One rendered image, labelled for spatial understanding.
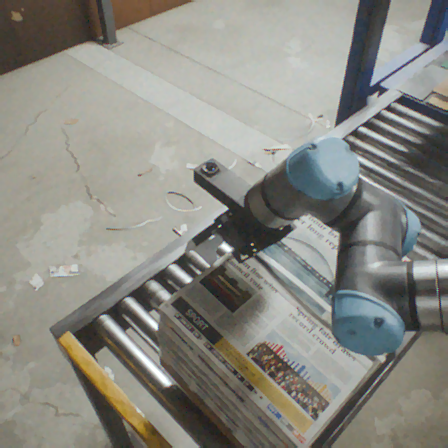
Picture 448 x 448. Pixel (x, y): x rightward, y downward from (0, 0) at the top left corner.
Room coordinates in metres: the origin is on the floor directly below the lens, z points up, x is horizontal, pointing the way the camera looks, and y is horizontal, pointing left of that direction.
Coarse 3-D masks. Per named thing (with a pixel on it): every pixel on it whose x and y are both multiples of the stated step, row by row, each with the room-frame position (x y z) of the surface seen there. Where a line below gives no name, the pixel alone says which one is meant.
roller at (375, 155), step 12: (348, 144) 1.16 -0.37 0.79; (360, 144) 1.15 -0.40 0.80; (372, 156) 1.10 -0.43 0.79; (384, 156) 1.09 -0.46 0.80; (396, 168) 1.05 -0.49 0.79; (408, 168) 1.03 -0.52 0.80; (408, 180) 1.01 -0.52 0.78; (420, 180) 0.99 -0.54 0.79; (432, 180) 0.98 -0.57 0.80; (432, 192) 0.96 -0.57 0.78; (444, 192) 0.94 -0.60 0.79
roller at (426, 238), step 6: (420, 234) 0.79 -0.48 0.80; (426, 234) 0.78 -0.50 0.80; (432, 234) 0.78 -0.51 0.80; (420, 240) 0.77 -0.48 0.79; (426, 240) 0.77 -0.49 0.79; (432, 240) 0.76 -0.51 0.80; (438, 240) 0.76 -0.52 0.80; (444, 240) 0.76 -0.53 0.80; (426, 246) 0.76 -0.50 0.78; (432, 246) 0.75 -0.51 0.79; (438, 246) 0.75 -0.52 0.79; (444, 246) 0.74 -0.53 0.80; (432, 252) 0.75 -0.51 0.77; (438, 252) 0.74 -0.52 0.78; (444, 252) 0.73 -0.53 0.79; (444, 258) 0.72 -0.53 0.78
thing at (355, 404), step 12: (408, 336) 0.50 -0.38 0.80; (408, 348) 0.52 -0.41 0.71; (396, 360) 0.46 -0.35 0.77; (384, 372) 0.42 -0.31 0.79; (372, 384) 0.39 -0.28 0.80; (360, 396) 0.37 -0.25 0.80; (348, 408) 0.35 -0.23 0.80; (360, 408) 0.38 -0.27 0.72; (336, 420) 0.33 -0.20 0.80; (348, 420) 0.33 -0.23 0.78; (324, 432) 0.30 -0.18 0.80; (336, 432) 0.31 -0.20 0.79; (312, 444) 0.28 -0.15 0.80; (324, 444) 0.28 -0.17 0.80
